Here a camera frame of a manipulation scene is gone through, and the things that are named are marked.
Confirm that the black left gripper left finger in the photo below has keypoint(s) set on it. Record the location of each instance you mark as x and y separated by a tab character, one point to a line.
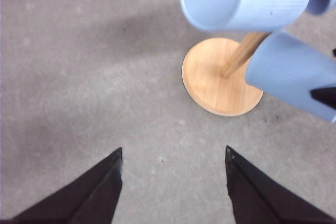
91	198

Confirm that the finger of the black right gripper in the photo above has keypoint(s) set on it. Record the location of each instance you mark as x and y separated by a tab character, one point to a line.
326	95

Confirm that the wooden mug tree stand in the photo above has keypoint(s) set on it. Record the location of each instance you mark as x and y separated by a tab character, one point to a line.
214	75

